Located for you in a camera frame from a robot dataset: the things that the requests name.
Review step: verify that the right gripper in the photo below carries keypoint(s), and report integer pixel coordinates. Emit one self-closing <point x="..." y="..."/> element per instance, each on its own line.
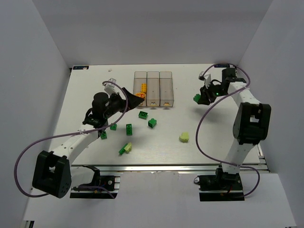
<point x="205" y="95"/>

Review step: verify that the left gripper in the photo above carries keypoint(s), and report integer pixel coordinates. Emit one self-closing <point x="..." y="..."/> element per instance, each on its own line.
<point x="121" y="102"/>

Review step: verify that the orange round lego piece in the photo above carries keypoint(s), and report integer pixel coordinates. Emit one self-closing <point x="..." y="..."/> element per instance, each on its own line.
<point x="141" y="95"/>

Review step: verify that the yellow lego brick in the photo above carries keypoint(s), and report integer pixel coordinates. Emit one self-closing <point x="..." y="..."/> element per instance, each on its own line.
<point x="143" y="88"/>

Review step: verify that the green sloped lego brick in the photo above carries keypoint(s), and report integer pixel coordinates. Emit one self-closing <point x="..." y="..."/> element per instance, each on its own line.
<point x="152" y="123"/>

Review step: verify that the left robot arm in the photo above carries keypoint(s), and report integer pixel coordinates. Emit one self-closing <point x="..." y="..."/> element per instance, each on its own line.
<point x="52" y="172"/>

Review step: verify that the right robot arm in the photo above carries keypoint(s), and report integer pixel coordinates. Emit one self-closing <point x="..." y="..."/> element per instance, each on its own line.
<point x="252" y="120"/>

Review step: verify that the green 2x3 lego brick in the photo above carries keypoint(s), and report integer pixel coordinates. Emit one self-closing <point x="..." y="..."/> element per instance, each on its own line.
<point x="143" y="115"/>

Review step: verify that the left clear container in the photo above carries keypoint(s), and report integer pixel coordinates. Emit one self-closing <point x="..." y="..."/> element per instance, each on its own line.
<point x="139" y="78"/>

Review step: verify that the clear container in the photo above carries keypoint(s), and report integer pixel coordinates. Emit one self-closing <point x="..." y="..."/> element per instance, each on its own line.
<point x="153" y="88"/>
<point x="166" y="89"/>
<point x="139" y="78"/>

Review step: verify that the green long lego brick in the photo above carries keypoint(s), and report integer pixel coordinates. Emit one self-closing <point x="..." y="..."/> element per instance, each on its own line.
<point x="129" y="130"/>

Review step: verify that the middle clear container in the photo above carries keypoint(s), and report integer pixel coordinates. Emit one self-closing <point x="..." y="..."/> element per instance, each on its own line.
<point x="153" y="88"/>

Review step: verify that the right blue label sticker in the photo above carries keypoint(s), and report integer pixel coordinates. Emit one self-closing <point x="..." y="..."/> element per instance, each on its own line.
<point x="222" y="65"/>

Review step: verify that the blue label sticker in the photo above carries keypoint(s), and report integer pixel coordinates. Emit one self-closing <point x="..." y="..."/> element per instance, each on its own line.
<point x="222" y="65"/>
<point x="80" y="67"/>

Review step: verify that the green 2x2 lego brick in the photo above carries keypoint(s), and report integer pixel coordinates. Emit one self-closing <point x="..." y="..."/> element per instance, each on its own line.
<point x="103" y="135"/>
<point x="113" y="127"/>

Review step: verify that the right clear container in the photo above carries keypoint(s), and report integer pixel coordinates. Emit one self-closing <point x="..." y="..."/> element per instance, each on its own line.
<point x="166" y="89"/>

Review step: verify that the green 2x2 lego brick lower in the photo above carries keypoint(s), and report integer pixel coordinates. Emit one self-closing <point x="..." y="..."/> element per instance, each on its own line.
<point x="103" y="135"/>

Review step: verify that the light green lego on plate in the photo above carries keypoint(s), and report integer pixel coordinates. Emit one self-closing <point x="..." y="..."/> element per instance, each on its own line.
<point x="128" y="147"/>

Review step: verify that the light green sloped lego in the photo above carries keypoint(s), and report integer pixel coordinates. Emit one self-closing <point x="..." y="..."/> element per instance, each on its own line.
<point x="184" y="137"/>

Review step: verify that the green flat lego plate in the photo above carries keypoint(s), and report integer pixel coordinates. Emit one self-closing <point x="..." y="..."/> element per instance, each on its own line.
<point x="122" y="150"/>

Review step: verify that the left blue label sticker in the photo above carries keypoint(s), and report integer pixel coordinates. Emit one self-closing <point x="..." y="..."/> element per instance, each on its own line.
<point x="80" y="67"/>

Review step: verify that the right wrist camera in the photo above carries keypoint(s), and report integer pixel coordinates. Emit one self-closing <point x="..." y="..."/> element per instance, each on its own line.
<point x="206" y="78"/>

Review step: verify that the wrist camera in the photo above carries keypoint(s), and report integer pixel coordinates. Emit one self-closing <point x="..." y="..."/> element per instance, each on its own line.
<point x="109" y="88"/>
<point x="206" y="78"/>

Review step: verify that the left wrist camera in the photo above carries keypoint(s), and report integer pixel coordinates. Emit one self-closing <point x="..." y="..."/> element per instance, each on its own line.
<point x="109" y="88"/>

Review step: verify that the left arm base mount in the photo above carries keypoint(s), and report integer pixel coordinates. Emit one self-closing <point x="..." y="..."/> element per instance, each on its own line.
<point x="89" y="182"/>

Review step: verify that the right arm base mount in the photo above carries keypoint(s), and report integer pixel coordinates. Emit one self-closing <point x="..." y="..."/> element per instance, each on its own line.
<point x="212" y="189"/>

